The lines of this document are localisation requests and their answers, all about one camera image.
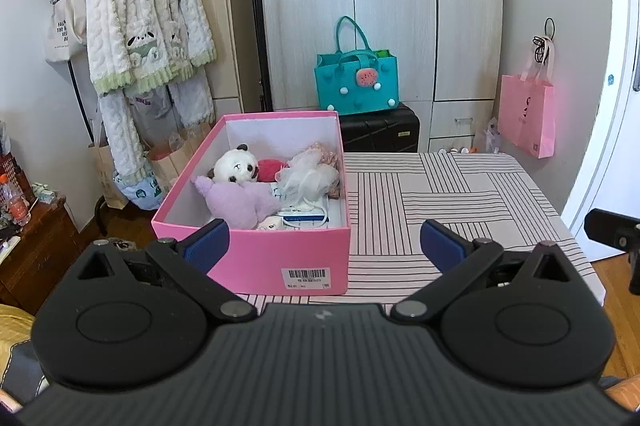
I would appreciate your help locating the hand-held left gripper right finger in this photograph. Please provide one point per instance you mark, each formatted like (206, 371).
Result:
(442, 246)

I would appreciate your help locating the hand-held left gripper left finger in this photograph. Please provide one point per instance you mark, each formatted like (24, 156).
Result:
(207, 246)

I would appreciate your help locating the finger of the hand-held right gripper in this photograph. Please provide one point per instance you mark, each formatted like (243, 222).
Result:
(612, 228)

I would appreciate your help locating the pink cardboard box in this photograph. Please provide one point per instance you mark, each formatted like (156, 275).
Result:
(250, 266)

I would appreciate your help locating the purple plush toy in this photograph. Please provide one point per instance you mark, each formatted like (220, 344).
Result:
(240, 206)

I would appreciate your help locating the white plush toy orange ball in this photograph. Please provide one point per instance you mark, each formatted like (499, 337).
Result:
(235, 165)

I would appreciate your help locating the blue white wet wipes pack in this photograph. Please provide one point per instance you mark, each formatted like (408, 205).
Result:
(300, 218)

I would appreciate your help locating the white mesh tulle puff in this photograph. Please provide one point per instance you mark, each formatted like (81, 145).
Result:
(305, 181)

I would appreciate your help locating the red fluffy soft item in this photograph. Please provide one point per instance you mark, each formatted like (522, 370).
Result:
(270, 168)

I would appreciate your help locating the striped tablecloth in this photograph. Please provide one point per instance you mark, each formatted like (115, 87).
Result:
(450, 186)

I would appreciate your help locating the small white fabric item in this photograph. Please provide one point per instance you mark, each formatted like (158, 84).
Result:
(270, 223)

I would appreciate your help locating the blue white diaper pack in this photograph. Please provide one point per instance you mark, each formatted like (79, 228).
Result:
(142, 193)

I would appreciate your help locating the brown paper bag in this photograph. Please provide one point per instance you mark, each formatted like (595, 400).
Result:
(102, 176)
(175, 155)

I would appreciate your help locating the black clothes rack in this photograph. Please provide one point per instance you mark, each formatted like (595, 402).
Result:
(102, 216)

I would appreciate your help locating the white plastic bag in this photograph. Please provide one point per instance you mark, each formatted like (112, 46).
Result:
(492, 135)

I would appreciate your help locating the white door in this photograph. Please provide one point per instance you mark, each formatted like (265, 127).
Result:
(600, 105)

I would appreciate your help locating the black suitcase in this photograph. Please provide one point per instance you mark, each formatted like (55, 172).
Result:
(380, 130)

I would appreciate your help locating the pink paper bag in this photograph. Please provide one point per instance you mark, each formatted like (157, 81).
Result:
(530, 115)

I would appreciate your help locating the white fluffy pajama pants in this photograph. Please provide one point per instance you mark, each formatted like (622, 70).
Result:
(117, 130)

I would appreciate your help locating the wooden side table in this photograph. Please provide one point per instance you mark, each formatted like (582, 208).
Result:
(45, 256)

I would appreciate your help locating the small tissue pack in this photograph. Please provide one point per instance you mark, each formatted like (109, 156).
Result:
(45, 195)

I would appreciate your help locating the teal felt handbag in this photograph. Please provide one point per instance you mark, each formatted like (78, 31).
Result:
(350, 90)

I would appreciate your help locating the orange drink bottle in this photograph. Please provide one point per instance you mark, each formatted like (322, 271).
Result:
(17, 208)

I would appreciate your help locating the red basket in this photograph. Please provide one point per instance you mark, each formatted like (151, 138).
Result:
(10, 165)

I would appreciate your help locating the yellow blanket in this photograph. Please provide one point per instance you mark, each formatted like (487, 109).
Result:
(12, 336)

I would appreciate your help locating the black tripod pole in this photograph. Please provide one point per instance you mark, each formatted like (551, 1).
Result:
(257, 30)

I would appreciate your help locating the white canvas tote bag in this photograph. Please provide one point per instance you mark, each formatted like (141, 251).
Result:
(62, 35)

